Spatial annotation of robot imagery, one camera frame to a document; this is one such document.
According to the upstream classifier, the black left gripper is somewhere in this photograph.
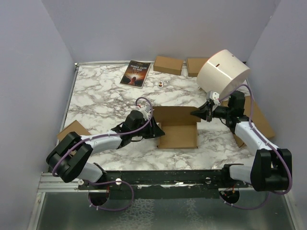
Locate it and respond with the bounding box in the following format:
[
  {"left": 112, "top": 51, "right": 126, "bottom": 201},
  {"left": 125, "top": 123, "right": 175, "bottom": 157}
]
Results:
[{"left": 131, "top": 116, "right": 165, "bottom": 139}]

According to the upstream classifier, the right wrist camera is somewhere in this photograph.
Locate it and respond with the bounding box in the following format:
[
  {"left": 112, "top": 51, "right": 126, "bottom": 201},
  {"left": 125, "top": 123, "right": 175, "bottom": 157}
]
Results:
[{"left": 206, "top": 91, "right": 220, "bottom": 105}]

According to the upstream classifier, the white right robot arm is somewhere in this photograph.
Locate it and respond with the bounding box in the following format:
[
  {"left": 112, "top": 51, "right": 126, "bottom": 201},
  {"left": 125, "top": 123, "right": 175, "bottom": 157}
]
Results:
[{"left": 190, "top": 91, "right": 292, "bottom": 194}]

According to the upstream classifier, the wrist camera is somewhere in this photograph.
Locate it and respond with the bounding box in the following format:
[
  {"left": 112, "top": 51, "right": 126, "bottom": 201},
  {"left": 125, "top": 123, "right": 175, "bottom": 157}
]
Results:
[
  {"left": 206, "top": 91, "right": 220, "bottom": 105},
  {"left": 139, "top": 106, "right": 152, "bottom": 120}
]

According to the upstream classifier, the Three Days To See book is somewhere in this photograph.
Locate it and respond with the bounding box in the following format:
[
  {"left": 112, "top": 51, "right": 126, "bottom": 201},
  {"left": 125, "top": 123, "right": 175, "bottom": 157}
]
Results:
[{"left": 120, "top": 60, "right": 151, "bottom": 89}]

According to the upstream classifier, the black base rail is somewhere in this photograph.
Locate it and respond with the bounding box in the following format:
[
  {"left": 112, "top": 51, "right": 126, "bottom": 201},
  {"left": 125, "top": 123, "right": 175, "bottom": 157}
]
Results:
[{"left": 78, "top": 170, "right": 248, "bottom": 199}]

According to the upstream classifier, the cardboard box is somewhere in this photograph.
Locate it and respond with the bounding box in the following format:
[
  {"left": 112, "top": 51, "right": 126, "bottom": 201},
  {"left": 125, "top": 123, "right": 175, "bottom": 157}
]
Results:
[
  {"left": 153, "top": 56, "right": 184, "bottom": 76},
  {"left": 153, "top": 106, "right": 201, "bottom": 149},
  {"left": 57, "top": 119, "right": 92, "bottom": 146},
  {"left": 222, "top": 92, "right": 277, "bottom": 152},
  {"left": 187, "top": 58, "right": 209, "bottom": 77}
]

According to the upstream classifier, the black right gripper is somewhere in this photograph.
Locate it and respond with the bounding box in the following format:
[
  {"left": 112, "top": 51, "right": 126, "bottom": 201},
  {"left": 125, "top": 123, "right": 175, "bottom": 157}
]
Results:
[{"left": 190, "top": 101, "right": 232, "bottom": 123}]

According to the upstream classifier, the white cylindrical drum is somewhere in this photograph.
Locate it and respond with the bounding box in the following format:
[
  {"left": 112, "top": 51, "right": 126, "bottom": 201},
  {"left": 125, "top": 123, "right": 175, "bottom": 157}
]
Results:
[{"left": 196, "top": 49, "right": 251, "bottom": 99}]

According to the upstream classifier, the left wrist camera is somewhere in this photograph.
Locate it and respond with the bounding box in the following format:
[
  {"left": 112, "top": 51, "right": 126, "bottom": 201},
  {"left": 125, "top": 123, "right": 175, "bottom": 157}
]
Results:
[{"left": 139, "top": 106, "right": 152, "bottom": 120}]

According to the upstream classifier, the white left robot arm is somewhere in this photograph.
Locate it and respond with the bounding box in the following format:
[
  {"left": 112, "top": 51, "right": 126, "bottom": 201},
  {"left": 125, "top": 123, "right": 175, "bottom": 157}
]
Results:
[{"left": 46, "top": 110, "right": 165, "bottom": 189}]

